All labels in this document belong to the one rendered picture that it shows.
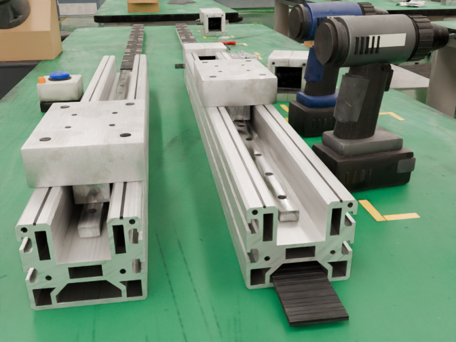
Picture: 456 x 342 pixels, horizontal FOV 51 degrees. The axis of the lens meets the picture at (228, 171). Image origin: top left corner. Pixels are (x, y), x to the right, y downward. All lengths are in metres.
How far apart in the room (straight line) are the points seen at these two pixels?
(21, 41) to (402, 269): 1.42
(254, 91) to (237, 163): 0.23
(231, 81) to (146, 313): 0.38
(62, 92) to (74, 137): 0.56
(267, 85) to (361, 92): 0.15
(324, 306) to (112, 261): 0.18
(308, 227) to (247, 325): 0.11
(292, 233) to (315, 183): 0.05
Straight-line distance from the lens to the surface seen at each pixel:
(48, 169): 0.47
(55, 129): 0.51
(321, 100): 0.84
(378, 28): 0.61
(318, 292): 0.44
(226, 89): 0.71
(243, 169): 0.49
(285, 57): 1.06
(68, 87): 1.04
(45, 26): 1.69
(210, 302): 0.44
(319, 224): 0.46
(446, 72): 2.80
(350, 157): 0.63
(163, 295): 0.45
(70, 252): 0.45
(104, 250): 0.44
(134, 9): 3.31
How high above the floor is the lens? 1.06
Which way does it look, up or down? 23 degrees down
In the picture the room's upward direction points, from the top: straight up
